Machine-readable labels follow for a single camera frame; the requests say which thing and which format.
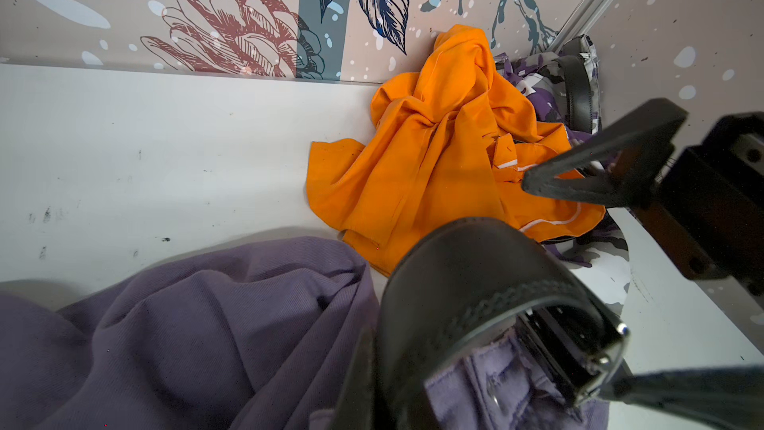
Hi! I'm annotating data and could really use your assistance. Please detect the purple camouflage trousers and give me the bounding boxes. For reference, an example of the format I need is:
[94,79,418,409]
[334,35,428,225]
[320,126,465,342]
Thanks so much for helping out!
[497,35,632,316]

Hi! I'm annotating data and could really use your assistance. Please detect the black leather belt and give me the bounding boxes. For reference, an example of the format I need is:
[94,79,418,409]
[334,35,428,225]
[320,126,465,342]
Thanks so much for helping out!
[330,218,630,429]

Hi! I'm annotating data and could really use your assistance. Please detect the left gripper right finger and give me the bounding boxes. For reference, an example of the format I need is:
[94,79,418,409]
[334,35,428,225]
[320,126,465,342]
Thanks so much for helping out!
[600,365,763,429]

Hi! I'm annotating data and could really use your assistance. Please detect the orange trousers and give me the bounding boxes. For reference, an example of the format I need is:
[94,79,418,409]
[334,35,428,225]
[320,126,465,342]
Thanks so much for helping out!
[306,25,606,275]

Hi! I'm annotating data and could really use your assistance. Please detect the lavender purple trousers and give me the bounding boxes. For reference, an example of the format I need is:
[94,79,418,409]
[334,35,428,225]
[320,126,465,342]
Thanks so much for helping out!
[0,235,610,430]

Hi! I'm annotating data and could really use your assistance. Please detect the black belt on camouflage trousers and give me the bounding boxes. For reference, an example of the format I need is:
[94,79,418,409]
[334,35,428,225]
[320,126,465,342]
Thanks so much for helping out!
[557,56,597,135]

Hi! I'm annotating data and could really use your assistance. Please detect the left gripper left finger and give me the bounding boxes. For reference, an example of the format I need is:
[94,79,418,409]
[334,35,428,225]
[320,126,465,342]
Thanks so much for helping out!
[522,98,688,208]

